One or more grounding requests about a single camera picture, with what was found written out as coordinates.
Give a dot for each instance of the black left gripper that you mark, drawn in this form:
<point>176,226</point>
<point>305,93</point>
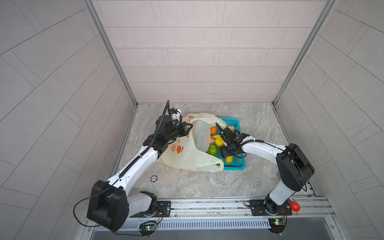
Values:
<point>182,131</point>

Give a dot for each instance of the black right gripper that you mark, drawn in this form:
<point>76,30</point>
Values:
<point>224,154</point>

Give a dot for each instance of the yellow lemon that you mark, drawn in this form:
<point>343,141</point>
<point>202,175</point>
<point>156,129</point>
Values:
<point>229,159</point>

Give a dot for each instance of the green kiwi fruit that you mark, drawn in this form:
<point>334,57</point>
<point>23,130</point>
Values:
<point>212,150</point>

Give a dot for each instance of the orange tangerine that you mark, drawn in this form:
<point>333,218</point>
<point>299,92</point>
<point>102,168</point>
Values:
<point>213,130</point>

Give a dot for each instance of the cream printed plastic bag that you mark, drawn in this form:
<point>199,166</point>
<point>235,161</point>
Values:
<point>189,153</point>

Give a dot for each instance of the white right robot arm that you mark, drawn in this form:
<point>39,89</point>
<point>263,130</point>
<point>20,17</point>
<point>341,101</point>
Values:
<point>294,167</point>

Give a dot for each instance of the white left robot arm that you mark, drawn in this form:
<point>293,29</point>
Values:
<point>110,203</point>

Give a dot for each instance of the teal plastic basket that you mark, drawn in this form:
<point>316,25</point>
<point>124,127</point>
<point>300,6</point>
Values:
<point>239,162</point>

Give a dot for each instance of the red emergency stop button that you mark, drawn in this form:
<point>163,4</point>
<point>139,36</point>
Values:
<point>295,207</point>

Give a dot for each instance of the right green circuit board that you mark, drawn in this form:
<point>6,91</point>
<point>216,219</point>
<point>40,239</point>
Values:
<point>277,225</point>

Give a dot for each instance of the green circuit board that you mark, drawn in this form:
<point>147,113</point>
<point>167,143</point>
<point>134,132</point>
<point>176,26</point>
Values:
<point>148,228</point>
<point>277,225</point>

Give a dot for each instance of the left green circuit board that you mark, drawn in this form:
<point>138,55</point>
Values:
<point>148,228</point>

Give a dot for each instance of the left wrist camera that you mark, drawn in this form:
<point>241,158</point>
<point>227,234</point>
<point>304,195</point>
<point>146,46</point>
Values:
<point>176,114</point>

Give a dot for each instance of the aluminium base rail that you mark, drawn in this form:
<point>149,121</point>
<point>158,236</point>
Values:
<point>231,213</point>

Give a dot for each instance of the aluminium corner post left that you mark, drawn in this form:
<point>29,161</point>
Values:
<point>90,7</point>

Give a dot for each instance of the aluminium corner post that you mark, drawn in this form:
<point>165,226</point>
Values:
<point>90,7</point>
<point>324,15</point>

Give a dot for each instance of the aluminium corner post right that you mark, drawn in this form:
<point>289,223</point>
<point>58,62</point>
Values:
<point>324,15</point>

